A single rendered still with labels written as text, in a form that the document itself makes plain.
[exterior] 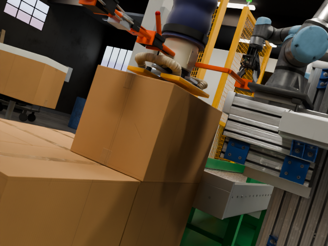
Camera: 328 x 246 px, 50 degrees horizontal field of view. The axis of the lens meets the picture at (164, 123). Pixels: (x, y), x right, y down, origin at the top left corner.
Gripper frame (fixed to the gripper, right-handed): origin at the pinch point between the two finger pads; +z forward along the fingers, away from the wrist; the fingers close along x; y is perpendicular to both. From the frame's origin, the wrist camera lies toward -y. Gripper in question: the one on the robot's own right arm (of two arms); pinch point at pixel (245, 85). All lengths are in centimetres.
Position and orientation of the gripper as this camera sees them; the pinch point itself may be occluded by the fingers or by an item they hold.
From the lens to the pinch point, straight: 190.2
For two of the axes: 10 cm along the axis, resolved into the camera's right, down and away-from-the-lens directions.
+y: -4.8, -1.6, -8.6
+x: 8.2, 2.6, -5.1
